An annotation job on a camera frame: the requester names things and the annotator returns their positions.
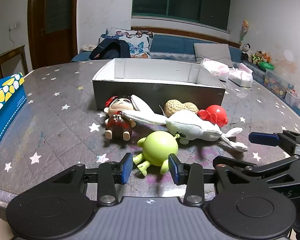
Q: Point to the green framed window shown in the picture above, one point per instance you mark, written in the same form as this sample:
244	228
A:
180	3

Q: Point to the beige peanut toy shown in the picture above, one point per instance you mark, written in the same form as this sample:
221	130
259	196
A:
175	107

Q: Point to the brown wooden door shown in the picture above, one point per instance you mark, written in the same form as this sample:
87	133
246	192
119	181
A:
55	17

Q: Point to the grey star tablecloth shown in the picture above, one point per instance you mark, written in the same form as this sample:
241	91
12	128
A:
65	130

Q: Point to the small clear box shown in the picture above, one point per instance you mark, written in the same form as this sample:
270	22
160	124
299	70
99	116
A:
293	97

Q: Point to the panda plush toy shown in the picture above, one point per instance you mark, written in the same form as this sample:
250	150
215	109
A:
246	50

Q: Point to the green round toy figure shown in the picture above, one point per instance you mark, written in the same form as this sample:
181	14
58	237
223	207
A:
160	147

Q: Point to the clear plastic storage box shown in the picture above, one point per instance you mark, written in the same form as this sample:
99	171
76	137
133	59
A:
276	83

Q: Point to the brown wooden desk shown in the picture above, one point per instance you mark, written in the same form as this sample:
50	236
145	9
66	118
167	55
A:
11	54

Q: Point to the hanging wall doll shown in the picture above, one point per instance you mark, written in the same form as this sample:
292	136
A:
245	28

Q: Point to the white wall socket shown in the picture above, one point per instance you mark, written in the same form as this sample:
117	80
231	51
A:
13	27

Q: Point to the butterfly print pillow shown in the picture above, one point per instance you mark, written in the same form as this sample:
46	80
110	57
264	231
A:
138	45

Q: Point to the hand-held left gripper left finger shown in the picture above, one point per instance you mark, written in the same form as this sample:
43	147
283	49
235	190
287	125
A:
126	169

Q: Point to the blue sofa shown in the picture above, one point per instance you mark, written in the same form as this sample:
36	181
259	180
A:
172	45

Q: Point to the red round toy figure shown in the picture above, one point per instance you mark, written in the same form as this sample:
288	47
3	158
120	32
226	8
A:
215	112

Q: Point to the beige cloth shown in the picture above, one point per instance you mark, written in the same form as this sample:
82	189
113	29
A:
88	47

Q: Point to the orange plush toy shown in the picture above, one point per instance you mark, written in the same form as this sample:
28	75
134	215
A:
266	58

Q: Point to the dark blue backpack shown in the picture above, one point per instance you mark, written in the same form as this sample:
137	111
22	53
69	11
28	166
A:
112	50

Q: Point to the green bowl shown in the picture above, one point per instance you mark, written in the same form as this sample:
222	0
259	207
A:
266	66

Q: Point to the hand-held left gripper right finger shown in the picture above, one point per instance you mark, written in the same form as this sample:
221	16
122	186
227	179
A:
174	170

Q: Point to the brown plush toy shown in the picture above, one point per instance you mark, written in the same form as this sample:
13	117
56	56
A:
257	57

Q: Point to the grey pillow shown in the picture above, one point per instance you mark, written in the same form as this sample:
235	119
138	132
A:
212	52

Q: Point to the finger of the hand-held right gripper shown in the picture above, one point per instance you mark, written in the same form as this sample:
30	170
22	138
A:
236	162
262	139

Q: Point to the doll figurine with red flower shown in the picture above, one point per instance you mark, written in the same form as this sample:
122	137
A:
118	127

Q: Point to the white plush goose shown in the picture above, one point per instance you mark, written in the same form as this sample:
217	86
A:
187	127

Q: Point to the grey cardboard box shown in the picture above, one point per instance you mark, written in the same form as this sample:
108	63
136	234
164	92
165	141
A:
162	93

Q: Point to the pink tissue pack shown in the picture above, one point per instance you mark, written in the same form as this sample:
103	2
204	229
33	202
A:
242	78
215	68

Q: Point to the blue yellow tissue box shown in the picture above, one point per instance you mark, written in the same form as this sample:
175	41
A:
5	116

